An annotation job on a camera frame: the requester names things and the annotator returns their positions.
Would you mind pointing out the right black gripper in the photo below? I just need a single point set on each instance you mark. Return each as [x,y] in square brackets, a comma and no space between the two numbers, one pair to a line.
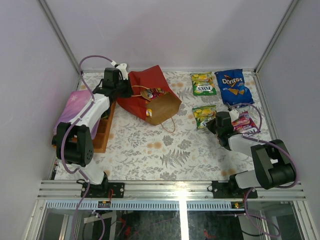
[210,125]

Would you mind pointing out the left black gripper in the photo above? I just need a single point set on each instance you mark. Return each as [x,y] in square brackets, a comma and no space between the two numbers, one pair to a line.
[127,87]

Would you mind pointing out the purple snack packet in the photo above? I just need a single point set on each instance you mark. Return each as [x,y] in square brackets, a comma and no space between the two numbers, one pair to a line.
[245,124]

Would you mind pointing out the green yellow snack packet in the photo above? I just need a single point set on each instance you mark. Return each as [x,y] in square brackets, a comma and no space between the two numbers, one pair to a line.
[203,115]

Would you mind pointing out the blue chips bag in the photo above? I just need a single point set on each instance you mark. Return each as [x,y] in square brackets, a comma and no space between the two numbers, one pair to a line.
[232,87]

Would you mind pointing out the red paper bag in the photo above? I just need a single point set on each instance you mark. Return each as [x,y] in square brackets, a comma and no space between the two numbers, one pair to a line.
[153,100]

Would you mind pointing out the green candy bag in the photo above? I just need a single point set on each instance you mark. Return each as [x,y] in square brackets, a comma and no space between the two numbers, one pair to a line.
[202,84]

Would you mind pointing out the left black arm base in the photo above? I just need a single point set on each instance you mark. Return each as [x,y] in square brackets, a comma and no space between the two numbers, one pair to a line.
[106,189]

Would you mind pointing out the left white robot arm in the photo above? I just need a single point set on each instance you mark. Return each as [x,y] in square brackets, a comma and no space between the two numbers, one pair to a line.
[85,164]

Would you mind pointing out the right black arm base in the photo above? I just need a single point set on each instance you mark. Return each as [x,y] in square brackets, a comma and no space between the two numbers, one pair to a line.
[232,189]

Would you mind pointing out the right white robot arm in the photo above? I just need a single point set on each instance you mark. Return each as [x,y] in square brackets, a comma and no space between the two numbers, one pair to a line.
[273,165]

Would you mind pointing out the purple frozen gift bag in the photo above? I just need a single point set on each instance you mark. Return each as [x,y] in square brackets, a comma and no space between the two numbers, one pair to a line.
[76,105]

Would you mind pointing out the floral table cloth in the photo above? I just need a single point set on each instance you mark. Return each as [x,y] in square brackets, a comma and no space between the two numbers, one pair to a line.
[173,151]

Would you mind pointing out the orange wooden tray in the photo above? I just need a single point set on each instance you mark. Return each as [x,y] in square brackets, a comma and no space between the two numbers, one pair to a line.
[102,135]

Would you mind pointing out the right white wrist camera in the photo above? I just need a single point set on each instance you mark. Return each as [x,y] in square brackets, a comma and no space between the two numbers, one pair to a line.
[233,113]

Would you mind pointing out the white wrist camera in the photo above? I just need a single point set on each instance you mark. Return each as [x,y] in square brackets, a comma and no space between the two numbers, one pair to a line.
[233,113]
[123,68]

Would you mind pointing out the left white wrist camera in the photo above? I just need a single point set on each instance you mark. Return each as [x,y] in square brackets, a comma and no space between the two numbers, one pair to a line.
[123,68]

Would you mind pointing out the aluminium front rail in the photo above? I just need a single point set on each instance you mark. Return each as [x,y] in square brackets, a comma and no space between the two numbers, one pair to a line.
[158,195]

